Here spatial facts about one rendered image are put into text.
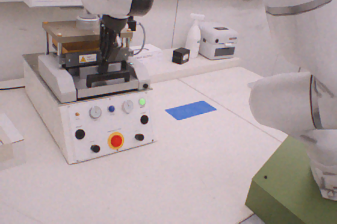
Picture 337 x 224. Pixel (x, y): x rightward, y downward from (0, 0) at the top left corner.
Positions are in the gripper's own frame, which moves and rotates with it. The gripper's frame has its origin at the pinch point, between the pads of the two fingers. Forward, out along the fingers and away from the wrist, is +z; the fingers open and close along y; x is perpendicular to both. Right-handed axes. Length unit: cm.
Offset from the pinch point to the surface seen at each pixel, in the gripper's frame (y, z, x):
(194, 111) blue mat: 9, 26, 44
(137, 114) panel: 13.7, 12.8, 9.5
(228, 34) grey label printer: -33, 20, 96
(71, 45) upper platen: -11.7, 0.4, -7.1
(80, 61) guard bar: -4.0, 1.1, -6.4
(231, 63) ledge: -24, 35, 100
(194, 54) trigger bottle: -35, 34, 78
